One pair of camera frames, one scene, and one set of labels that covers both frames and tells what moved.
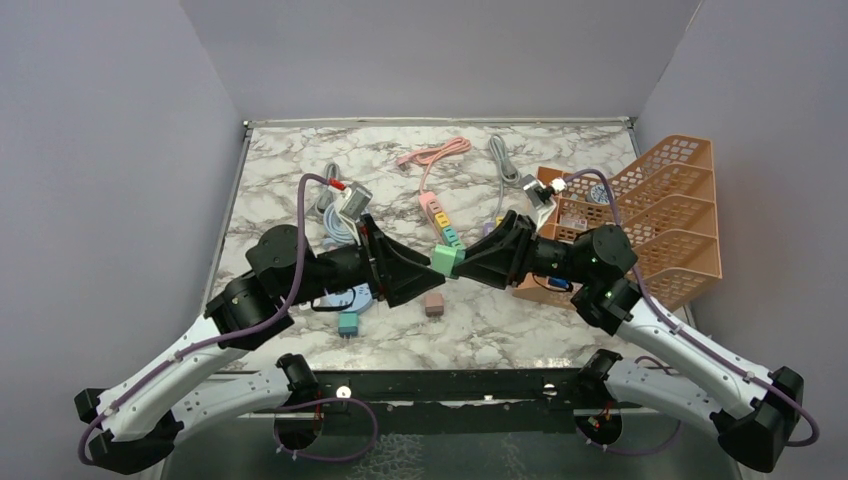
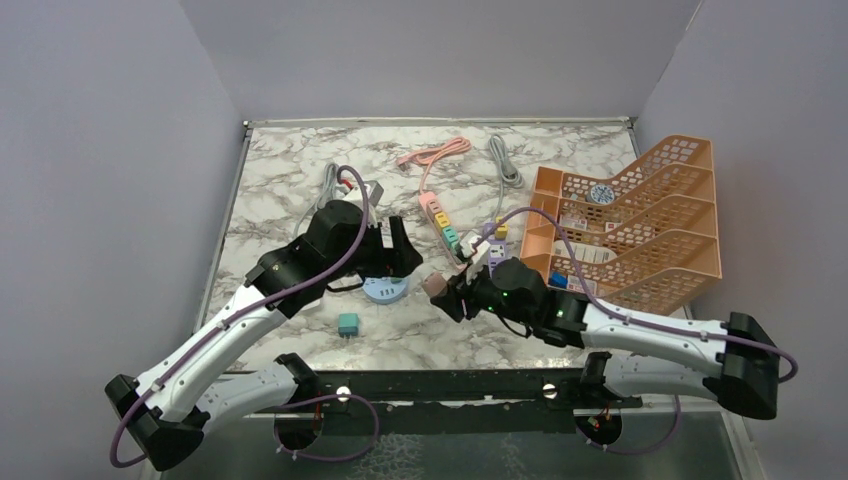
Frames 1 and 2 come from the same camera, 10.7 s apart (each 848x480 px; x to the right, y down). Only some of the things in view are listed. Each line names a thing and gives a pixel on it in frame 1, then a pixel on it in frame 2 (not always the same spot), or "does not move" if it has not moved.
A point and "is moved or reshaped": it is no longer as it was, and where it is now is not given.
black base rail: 520,402 does not move
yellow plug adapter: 441,220 does not move
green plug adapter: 445,258 → 450,237
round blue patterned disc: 598,194 does not move
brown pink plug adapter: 433,207 does not move
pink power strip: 424,198 does not move
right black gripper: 491,261 → 458,298
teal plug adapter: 449,235 does not move
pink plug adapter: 434,305 is moved or reshaped
